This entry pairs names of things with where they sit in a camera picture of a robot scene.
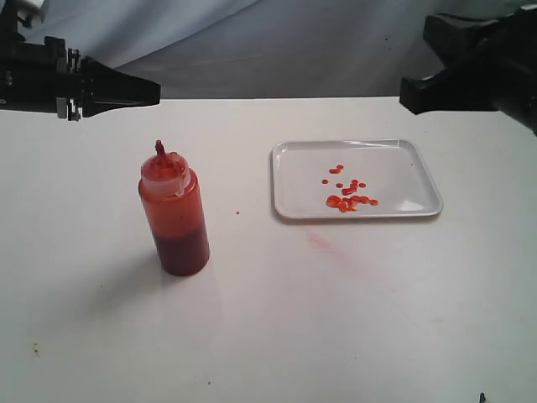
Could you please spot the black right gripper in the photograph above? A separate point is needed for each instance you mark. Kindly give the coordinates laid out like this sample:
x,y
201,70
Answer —
x,y
496,66

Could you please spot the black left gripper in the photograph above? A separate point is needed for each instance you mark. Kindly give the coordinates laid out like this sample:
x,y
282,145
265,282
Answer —
x,y
46,78

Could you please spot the red sauce squeeze bottle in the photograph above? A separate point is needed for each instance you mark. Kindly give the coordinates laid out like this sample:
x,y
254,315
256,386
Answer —
x,y
170,193

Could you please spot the red sauce drops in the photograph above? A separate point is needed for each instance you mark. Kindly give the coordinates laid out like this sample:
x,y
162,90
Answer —
x,y
346,190

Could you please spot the white rectangular plastic tray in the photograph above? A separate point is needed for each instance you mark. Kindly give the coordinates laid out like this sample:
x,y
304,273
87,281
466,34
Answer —
x,y
393,168

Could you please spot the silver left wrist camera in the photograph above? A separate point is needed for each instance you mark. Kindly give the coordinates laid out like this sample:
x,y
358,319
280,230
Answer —
x,y
33,9

